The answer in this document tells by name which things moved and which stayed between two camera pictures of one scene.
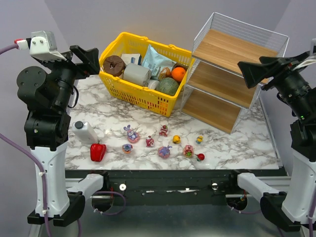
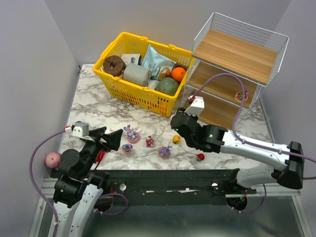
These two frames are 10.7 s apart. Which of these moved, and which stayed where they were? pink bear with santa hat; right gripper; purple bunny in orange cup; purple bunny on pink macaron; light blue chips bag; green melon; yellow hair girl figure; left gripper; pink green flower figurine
Moved: left gripper; right gripper; pink green flower figurine
Stayed: green melon; light blue chips bag; purple bunny on pink macaron; pink bear with santa hat; yellow hair girl figure; purple bunny in orange cup
